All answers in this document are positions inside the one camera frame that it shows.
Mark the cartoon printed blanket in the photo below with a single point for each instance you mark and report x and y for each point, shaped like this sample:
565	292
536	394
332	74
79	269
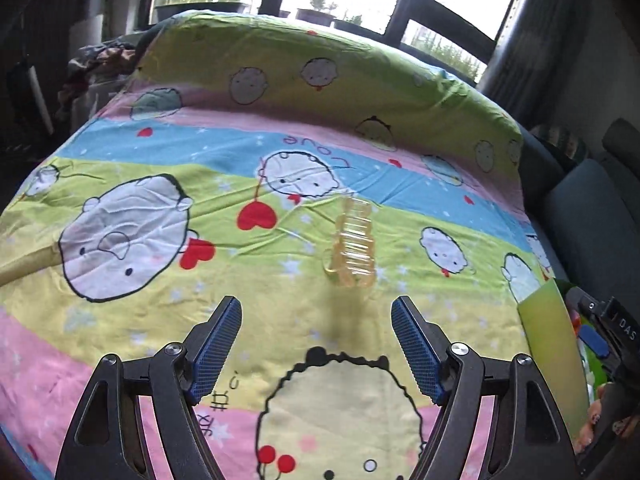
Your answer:
200	150

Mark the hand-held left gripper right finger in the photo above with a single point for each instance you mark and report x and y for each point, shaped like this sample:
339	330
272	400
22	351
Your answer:
417	350

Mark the dark grey sofa cushion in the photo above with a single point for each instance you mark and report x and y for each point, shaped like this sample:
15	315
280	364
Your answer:
585	210

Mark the dark curtain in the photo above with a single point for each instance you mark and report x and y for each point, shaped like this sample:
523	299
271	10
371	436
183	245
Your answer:
540	25

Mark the striped cloth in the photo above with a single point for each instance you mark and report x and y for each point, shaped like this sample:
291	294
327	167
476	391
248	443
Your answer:
560	140

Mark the small orange hair clip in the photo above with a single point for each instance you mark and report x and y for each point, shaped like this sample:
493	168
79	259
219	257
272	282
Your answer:
350	255

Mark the dark crumpled clothes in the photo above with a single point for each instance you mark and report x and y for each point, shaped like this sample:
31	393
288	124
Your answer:
95	65

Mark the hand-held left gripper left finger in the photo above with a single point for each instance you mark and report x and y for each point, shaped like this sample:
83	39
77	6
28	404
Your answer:
215	350

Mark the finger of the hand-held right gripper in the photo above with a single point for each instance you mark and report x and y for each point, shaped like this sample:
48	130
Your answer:
592	340

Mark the green cardboard box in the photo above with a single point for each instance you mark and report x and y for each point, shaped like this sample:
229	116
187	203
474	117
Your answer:
550	350

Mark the dark grey sofa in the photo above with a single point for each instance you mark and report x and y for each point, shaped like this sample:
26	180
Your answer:
535	160

